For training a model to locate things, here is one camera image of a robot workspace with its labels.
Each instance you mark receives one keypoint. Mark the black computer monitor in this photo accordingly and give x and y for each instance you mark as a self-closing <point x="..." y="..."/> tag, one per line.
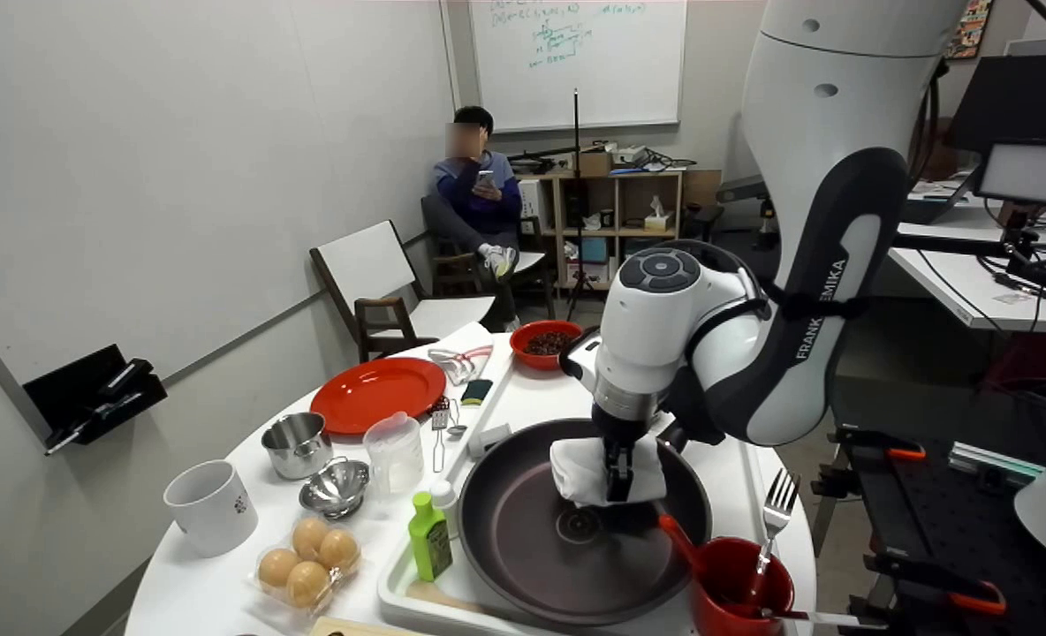
<point x="1035" y="107"/>

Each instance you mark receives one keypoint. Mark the thin black tripod pole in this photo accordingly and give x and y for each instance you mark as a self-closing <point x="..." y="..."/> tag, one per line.
<point x="576" y="179"/>

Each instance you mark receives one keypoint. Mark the small cardboard box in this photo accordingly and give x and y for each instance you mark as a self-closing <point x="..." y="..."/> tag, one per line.
<point x="701" y="187"/>

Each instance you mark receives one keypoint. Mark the seated person blue top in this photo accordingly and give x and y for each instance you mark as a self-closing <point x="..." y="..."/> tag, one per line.
<point x="475" y="194"/>

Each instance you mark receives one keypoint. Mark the white red-striped towel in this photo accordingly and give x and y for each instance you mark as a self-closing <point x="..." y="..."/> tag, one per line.
<point x="460" y="344"/>

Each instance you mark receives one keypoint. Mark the brown egg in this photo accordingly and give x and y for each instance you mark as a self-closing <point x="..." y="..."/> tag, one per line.
<point x="339" y="548"/>
<point x="276" y="566"/>
<point x="307" y="583"/>
<point x="307" y="539"/>

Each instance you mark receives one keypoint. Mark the black robot bench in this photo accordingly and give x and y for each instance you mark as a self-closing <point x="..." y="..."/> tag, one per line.
<point x="958" y="517"/>

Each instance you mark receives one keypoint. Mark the white mug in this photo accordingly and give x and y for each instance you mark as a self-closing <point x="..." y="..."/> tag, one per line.
<point x="207" y="506"/>

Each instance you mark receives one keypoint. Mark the wooden shelf unit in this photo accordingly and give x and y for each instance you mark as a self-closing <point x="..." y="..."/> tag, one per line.
<point x="652" y="230"/>

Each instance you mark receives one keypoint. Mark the black box on wall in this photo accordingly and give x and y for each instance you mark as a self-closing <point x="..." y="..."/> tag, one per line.
<point x="86" y="392"/>

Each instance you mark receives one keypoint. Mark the red plate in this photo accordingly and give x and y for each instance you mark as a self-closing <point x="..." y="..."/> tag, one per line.
<point x="376" y="396"/>

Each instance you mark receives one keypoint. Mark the green bottle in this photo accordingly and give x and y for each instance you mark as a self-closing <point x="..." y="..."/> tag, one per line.
<point x="433" y="542"/>

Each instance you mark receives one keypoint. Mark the large wall whiteboard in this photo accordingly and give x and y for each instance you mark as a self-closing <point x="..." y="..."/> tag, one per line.
<point x="596" y="58"/>

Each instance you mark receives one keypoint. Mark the red bowl of beans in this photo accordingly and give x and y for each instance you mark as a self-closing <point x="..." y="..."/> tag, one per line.
<point x="544" y="344"/>

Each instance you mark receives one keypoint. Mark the white desk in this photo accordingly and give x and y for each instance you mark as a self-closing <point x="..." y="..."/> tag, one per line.
<point x="970" y="287"/>

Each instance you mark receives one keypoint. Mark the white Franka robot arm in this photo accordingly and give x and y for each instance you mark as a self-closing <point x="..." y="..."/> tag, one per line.
<point x="828" y="119"/>

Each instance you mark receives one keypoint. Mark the small dark rectangular block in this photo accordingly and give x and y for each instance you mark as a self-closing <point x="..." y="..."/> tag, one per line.
<point x="477" y="391"/>

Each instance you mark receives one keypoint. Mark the small steel bowl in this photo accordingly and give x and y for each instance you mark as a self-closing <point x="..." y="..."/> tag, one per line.
<point x="333" y="488"/>

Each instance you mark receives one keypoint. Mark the steel cup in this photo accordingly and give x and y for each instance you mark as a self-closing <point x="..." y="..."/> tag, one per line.
<point x="296" y="447"/>

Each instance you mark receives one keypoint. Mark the light teal bar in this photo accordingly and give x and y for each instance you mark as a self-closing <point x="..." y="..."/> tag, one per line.
<point x="993" y="459"/>

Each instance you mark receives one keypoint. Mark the red cup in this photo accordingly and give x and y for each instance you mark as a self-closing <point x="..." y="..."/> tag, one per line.
<point x="736" y="586"/>

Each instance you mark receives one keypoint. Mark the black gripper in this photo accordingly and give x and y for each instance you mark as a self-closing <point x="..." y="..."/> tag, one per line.
<point x="629" y="431"/>

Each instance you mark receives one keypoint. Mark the white cloth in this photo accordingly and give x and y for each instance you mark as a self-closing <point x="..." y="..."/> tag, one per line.
<point x="576" y="471"/>

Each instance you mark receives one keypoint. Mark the black orange clamp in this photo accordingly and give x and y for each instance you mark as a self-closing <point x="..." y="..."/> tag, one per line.
<point x="889" y="447"/>
<point x="934" y="583"/>

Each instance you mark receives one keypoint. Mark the black laptop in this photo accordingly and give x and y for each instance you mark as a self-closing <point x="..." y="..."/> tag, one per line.
<point x="930" y="208"/>

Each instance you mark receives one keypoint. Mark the white tray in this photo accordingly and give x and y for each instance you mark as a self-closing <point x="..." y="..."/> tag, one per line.
<point x="524" y="392"/>

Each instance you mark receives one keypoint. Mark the clear glass cup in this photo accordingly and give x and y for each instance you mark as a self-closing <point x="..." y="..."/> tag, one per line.
<point x="393" y="459"/>

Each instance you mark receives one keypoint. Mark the white folding chair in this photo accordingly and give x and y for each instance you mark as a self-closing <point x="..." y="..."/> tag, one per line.
<point x="367" y="265"/>

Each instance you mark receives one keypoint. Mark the black frying pan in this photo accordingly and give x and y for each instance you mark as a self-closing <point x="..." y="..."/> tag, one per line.
<point x="524" y="552"/>

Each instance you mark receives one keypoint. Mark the colourful framed poster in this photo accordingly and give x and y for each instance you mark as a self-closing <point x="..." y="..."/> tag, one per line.
<point x="975" y="29"/>

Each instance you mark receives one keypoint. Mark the metal fork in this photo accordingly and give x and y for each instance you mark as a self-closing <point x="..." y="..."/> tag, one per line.
<point x="783" y="498"/>

